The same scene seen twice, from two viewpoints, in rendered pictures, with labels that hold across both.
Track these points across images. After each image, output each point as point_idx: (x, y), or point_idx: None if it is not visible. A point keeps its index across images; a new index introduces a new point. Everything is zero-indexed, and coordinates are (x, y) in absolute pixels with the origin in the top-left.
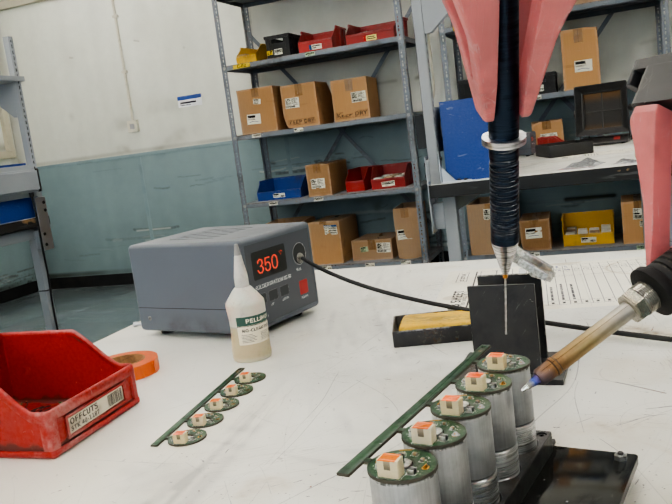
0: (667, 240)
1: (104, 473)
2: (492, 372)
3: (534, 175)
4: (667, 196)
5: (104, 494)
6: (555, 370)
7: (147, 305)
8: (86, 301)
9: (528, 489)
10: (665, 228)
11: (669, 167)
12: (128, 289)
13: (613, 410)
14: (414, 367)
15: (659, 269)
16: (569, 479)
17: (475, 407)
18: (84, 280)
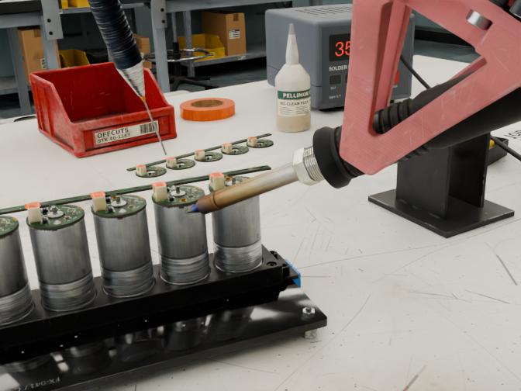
0: (381, 105)
1: (79, 177)
2: (208, 189)
3: None
4: (391, 52)
5: (56, 190)
6: (209, 204)
7: (270, 64)
8: (432, 54)
9: (201, 301)
10: (381, 91)
11: (399, 15)
12: (471, 51)
13: (435, 278)
14: (373, 176)
15: (329, 135)
16: (241, 309)
17: (119, 209)
18: (438, 36)
